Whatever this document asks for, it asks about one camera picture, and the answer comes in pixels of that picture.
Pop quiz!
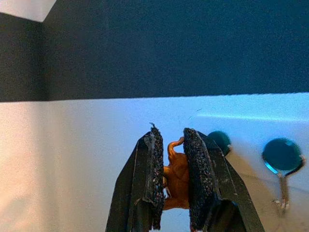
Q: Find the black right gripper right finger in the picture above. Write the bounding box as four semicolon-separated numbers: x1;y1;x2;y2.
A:
183;127;266;232

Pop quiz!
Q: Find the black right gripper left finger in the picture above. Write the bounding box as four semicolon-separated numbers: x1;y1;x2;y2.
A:
105;122;167;232

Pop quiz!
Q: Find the key bunch with orange figure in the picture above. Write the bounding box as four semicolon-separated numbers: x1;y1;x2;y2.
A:
163;136;191;211

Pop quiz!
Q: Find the dark round wall hook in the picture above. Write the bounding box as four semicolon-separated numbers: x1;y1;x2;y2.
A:
207;130;232;157
262;137;307;215

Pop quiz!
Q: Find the white hook rail strip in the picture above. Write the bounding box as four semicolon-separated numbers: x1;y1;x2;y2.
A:
193;112;309;201

